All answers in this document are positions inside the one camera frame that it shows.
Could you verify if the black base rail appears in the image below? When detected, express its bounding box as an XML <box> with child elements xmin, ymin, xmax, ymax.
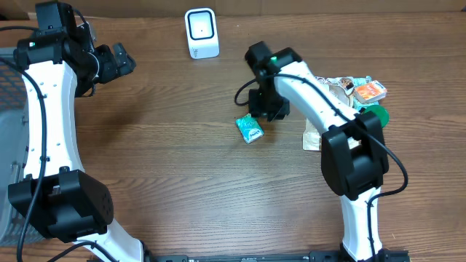
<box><xmin>87</xmin><ymin>249</ymin><xmax>411</xmax><ymax>262</ymax></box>

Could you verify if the small teal tissue pack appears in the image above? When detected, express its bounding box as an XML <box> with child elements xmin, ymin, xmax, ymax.
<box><xmin>235</xmin><ymin>114</ymin><xmax>264</xmax><ymax>144</ymax></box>

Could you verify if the grey plastic mesh basket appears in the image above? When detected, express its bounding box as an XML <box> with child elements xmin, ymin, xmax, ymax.
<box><xmin>1</xmin><ymin>63</ymin><xmax>28</xmax><ymax>247</ymax></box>

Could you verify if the white barcode scanner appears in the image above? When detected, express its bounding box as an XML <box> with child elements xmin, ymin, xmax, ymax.
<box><xmin>184</xmin><ymin>7</ymin><xmax>220</xmax><ymax>60</ymax></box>

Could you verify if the beige brown cookie pouch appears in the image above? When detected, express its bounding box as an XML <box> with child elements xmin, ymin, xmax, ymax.
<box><xmin>302</xmin><ymin>76</ymin><xmax>354</xmax><ymax>151</ymax></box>

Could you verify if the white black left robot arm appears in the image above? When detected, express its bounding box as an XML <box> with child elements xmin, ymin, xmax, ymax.
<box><xmin>8</xmin><ymin>1</ymin><xmax>153</xmax><ymax>261</ymax></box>

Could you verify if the green wet wipes pack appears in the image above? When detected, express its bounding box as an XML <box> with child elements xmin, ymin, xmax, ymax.
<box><xmin>352</xmin><ymin>76</ymin><xmax>372</xmax><ymax>111</ymax></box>

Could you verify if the small orange snack packet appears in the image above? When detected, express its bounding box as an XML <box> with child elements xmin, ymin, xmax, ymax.
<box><xmin>355</xmin><ymin>80</ymin><xmax>387</xmax><ymax>104</ymax></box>

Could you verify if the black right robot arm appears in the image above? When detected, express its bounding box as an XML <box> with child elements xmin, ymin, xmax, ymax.
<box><xmin>245</xmin><ymin>41</ymin><xmax>389</xmax><ymax>261</ymax></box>

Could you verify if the green lid cream jar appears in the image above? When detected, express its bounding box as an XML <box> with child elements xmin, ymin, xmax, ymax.
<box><xmin>363</xmin><ymin>105</ymin><xmax>390</xmax><ymax>127</ymax></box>

